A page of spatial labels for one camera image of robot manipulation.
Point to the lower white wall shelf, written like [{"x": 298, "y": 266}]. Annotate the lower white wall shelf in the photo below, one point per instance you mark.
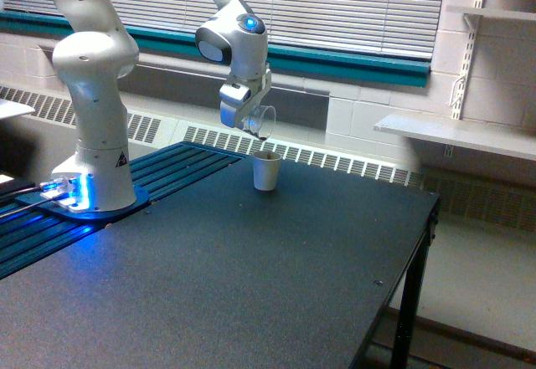
[{"x": 479, "y": 136}]

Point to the upper white wall shelf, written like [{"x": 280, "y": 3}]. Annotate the upper white wall shelf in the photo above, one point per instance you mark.
[{"x": 493, "y": 13}]

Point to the white window blinds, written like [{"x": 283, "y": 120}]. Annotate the white window blinds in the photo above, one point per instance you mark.
[{"x": 394, "y": 28}]

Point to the baseboard radiator heater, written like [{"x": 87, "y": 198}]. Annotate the baseboard radiator heater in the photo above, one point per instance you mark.
[{"x": 469, "y": 198}]

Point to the blue slatted rail platform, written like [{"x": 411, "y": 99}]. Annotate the blue slatted rail platform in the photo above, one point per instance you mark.
[{"x": 38, "y": 232}]

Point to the white wall shelf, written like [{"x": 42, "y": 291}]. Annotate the white wall shelf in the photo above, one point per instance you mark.
[
  {"x": 493, "y": 13},
  {"x": 479, "y": 136}
]

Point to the black table leg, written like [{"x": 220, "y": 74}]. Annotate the black table leg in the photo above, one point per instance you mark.
[{"x": 411, "y": 294}]

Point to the white shelf bracket rail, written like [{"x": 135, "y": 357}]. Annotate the white shelf bracket rail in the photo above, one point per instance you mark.
[{"x": 459, "y": 87}]

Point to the teal window sill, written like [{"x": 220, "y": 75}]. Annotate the teal window sill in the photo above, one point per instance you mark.
[{"x": 339, "y": 65}]

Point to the white paper cup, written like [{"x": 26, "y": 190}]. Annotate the white paper cup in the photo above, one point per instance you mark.
[{"x": 266, "y": 167}]

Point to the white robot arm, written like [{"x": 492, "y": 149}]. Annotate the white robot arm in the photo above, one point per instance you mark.
[{"x": 90, "y": 62}]

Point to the clear plastic cup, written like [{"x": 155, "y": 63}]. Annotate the clear plastic cup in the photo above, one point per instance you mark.
[{"x": 261, "y": 121}]

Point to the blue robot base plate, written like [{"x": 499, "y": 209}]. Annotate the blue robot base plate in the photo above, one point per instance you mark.
[{"x": 96, "y": 216}]

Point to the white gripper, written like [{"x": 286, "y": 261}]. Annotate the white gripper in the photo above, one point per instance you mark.
[{"x": 239, "y": 96}]

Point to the white object at left edge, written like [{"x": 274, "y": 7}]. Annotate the white object at left edge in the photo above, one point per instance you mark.
[{"x": 10, "y": 109}]

